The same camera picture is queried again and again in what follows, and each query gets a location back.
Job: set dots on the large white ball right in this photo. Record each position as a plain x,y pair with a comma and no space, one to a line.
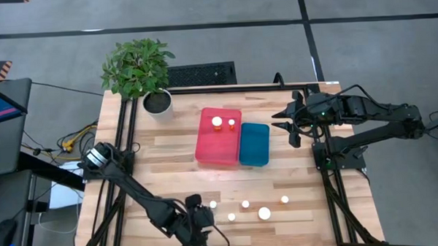
264,213

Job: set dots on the small white ball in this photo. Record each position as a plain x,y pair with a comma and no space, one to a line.
284,199
245,204

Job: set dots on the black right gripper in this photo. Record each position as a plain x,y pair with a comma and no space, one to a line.
315,110

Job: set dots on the white-capped bottle pink pills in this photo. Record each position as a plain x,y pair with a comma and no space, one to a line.
213,204

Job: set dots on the white box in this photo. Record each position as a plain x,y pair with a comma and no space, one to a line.
62,190

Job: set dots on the pink plastic bin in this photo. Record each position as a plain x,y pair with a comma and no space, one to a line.
218,148

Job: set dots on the black frame side rails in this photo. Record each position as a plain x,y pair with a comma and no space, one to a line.
114,221
340,206

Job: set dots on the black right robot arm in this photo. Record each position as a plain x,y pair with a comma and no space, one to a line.
372,112

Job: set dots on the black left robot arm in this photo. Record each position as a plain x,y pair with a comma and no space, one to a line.
141,198

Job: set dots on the small white-capped orange bottle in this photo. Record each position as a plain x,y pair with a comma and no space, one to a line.
231,122

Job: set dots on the green plant in white pot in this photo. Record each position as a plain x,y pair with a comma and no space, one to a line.
136,69

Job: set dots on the blue plastic bin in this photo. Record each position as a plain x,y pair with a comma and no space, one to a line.
254,145

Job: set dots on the large white-capped orange bottle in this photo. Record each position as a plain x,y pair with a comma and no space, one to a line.
216,121

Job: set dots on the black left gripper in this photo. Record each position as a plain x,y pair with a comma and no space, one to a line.
202,216

